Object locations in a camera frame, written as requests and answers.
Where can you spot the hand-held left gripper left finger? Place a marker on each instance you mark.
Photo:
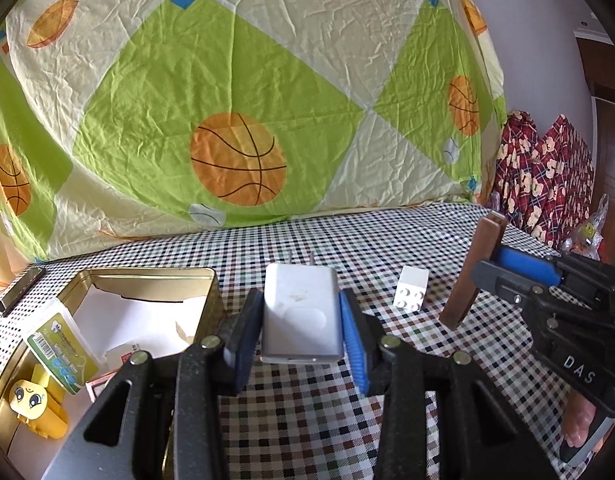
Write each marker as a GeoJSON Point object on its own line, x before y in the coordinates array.
{"type": "Point", "coordinates": [247, 355]}

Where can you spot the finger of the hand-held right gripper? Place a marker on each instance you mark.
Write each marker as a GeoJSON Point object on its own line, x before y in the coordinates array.
{"type": "Point", "coordinates": [502, 277]}
{"type": "Point", "coordinates": [527, 265]}

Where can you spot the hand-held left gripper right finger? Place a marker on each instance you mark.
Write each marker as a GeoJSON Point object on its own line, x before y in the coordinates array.
{"type": "Point", "coordinates": [355, 350]}

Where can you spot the brown ridged holder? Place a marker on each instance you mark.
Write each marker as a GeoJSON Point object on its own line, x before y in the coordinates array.
{"type": "Point", "coordinates": [475, 270]}

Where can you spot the gold tin box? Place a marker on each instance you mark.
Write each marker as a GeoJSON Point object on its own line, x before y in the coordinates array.
{"type": "Point", "coordinates": [207, 305]}

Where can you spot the white charger plug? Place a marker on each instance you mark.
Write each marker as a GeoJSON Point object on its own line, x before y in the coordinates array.
{"type": "Point", "coordinates": [300, 310]}

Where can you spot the pink framed picture box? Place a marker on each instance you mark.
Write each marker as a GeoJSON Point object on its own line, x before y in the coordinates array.
{"type": "Point", "coordinates": [100, 387]}

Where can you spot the yellow face block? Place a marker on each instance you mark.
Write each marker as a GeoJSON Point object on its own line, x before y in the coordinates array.
{"type": "Point", "coordinates": [35, 400]}

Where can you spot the person's right hand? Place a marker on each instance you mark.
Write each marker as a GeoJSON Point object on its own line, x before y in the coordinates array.
{"type": "Point", "coordinates": [580, 420]}

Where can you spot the yellow toy figure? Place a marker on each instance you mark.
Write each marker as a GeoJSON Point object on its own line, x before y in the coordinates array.
{"type": "Point", "coordinates": [590, 230]}

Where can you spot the checkered tablecloth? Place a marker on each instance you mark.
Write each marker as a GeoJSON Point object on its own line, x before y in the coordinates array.
{"type": "Point", "coordinates": [297, 420]}

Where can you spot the white building brick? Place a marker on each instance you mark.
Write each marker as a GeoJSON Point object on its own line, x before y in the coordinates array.
{"type": "Point", "coordinates": [410, 287]}

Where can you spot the red plaid bear cloth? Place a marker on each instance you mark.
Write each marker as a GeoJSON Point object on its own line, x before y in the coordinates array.
{"type": "Point", "coordinates": [542, 180]}

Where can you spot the white paper sheet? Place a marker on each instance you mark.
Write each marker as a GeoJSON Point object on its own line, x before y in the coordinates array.
{"type": "Point", "coordinates": [137, 320]}

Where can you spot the brown wooden door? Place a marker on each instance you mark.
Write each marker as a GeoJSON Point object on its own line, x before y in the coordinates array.
{"type": "Point", "coordinates": [610, 150]}

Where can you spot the green card case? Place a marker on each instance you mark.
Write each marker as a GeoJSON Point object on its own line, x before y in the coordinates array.
{"type": "Point", "coordinates": [62, 350]}

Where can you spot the dark rectangular bar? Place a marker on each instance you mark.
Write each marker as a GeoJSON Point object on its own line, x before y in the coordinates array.
{"type": "Point", "coordinates": [17, 292]}

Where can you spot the basketball print blanket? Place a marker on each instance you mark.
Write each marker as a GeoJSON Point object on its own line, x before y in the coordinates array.
{"type": "Point", "coordinates": [237, 60]}

